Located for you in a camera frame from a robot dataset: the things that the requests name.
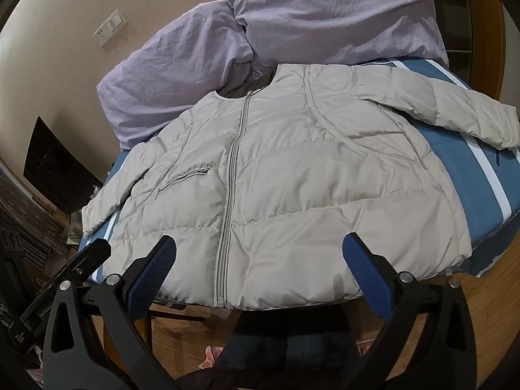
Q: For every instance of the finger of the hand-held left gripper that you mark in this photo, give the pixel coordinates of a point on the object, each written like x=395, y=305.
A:
x=81, y=268

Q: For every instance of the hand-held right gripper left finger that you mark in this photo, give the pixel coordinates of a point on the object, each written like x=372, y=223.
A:
x=152, y=270

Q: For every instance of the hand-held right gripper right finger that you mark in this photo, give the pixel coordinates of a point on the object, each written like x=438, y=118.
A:
x=365, y=270

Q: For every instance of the beige puffer jacket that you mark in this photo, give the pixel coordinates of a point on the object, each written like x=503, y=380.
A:
x=284, y=170

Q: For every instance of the pink slipper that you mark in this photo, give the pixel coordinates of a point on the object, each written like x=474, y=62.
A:
x=211, y=355

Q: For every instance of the black screen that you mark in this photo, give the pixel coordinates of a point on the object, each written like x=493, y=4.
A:
x=57, y=166

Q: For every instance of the person's legs in jeans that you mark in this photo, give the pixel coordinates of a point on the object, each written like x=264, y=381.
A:
x=292, y=349

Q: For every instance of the blue white striped bed sheet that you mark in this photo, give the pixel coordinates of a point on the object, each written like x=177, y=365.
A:
x=459, y=166

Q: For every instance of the lilac pillow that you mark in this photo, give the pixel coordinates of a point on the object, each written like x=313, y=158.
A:
x=170, y=73
x=333, y=12

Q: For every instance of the white wall socket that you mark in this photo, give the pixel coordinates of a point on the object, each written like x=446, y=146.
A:
x=102, y=35

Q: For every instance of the white wall switch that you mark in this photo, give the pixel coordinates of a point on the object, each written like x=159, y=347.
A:
x=115, y=19

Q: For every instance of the orange wooden door frame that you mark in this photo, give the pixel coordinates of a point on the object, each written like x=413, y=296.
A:
x=493, y=48

